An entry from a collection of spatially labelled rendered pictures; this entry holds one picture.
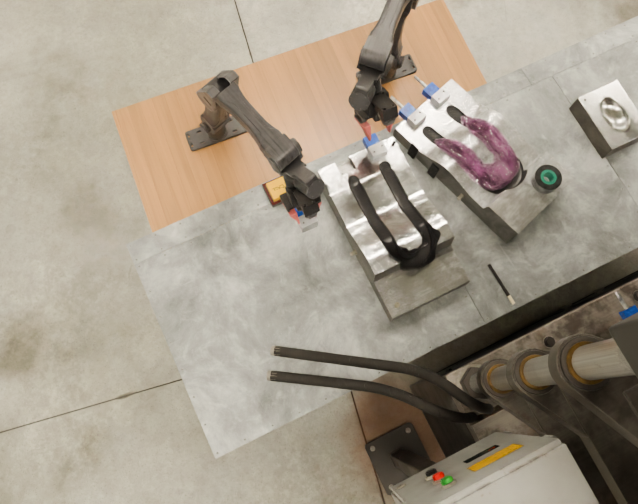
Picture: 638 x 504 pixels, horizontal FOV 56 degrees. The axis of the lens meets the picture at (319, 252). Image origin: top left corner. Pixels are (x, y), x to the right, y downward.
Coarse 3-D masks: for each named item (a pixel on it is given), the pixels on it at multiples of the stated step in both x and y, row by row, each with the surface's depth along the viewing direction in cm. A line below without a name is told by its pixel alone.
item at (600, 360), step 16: (576, 352) 103; (592, 352) 96; (608, 352) 90; (464, 368) 178; (496, 368) 151; (528, 368) 125; (544, 368) 116; (576, 368) 102; (592, 368) 97; (608, 368) 92; (624, 368) 88; (464, 384) 173; (496, 384) 148; (544, 384) 121; (480, 400) 175
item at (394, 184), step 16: (352, 176) 183; (384, 176) 183; (352, 192) 181; (400, 192) 182; (368, 208) 181; (384, 224) 178; (416, 224) 176; (384, 240) 174; (432, 240) 175; (400, 256) 177; (416, 256) 178; (432, 256) 176
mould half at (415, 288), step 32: (352, 160) 184; (384, 160) 184; (384, 192) 182; (416, 192) 182; (352, 224) 179; (384, 256) 171; (448, 256) 179; (384, 288) 177; (416, 288) 177; (448, 288) 177
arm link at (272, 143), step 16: (208, 96) 150; (224, 96) 150; (240, 96) 151; (240, 112) 150; (256, 112) 151; (256, 128) 151; (272, 128) 151; (272, 144) 151; (288, 144) 151; (288, 160) 152
